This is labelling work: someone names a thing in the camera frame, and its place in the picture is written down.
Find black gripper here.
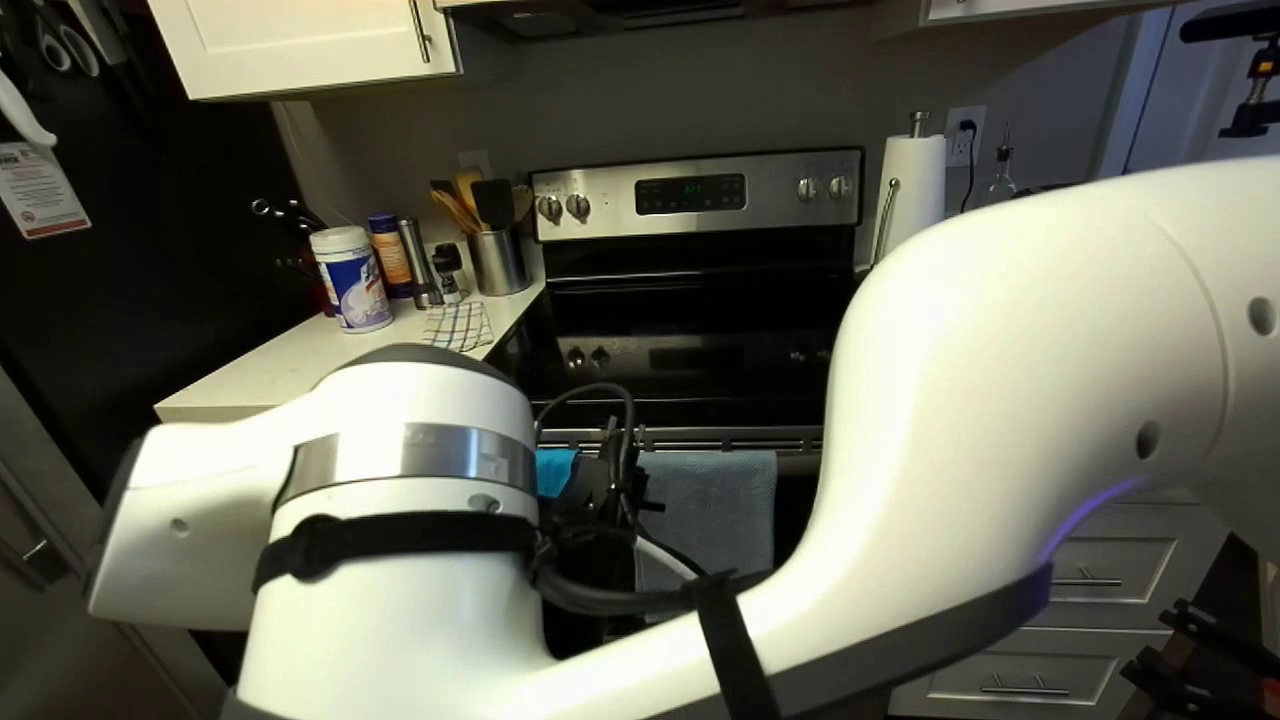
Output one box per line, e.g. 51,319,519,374
534,412,673,596

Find black steel oven range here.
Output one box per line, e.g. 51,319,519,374
497,145,871,671

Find white paper towel roll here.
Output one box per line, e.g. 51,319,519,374
871,110,950,270

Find white grid trivet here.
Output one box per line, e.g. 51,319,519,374
420,293,498,361

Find steel utensil holder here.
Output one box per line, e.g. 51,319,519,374
470,223,528,299

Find small dark shaker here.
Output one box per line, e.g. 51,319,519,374
432,236,470,299

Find steel pepper grinder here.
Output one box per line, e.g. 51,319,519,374
394,214,441,310

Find black spatula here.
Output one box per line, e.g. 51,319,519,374
466,175,523,233

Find orange brown spice bottle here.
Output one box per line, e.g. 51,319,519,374
364,212,416,299

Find white wipes canister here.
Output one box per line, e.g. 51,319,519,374
308,220,394,333

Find steel range hood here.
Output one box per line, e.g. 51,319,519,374
434,0,923,39

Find white drawer cabinet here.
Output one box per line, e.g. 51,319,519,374
889,490,1243,720

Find black refrigerator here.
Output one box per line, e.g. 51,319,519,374
0,0,332,720

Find white upper cabinet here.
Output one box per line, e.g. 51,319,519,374
139,0,464,106
915,0,1177,28

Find white panelled door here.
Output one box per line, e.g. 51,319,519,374
1125,0,1280,172

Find steel oven door handle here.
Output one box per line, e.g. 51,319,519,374
531,418,827,477

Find black handled scissors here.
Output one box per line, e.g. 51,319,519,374
27,0,131,74

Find white handled knife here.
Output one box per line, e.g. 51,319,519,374
0,72,60,151

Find black orange camera clamp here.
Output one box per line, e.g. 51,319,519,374
1177,5,1280,145

